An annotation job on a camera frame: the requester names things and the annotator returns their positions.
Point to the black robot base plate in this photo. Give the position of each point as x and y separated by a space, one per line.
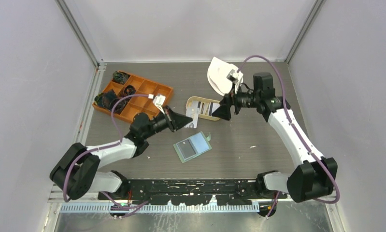
187 191

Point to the white folded cloth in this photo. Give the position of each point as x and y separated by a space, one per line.
217 76

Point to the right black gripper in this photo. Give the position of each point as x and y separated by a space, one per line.
223 111

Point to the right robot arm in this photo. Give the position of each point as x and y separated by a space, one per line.
314 175

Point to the silver card in tray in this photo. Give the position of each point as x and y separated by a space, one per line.
213 107

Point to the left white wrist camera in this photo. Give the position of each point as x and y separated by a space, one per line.
158 102

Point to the green card holder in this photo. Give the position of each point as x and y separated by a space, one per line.
193 146

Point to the grey VIP card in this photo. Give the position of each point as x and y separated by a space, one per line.
186 149

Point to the orange compartment tray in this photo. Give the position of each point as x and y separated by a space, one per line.
138 104

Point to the beige oval card tray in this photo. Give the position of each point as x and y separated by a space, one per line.
204 105

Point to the dark rolled sock top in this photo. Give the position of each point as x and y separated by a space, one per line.
120 77

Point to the dark rolled socks large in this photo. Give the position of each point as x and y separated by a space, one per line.
107 100

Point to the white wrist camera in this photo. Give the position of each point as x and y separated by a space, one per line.
158 102
236 77

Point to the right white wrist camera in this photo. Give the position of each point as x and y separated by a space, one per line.
236 77

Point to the dark rolled sock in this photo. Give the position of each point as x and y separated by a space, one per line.
128 90
120 77

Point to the white gold-lettered card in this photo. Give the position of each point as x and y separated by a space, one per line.
192 111

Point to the perforated metal rail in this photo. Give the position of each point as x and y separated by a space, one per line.
170 208

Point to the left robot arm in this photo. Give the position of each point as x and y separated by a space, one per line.
77 172

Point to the dark rolled sock middle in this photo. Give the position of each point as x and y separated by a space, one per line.
128 90

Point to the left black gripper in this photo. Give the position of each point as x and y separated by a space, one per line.
176 121

